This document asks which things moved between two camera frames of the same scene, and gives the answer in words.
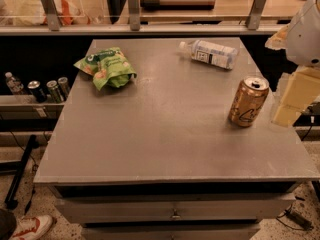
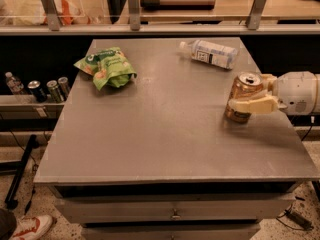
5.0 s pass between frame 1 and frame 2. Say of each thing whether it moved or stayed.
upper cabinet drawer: stayed
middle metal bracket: stayed
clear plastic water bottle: stayed
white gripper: moved
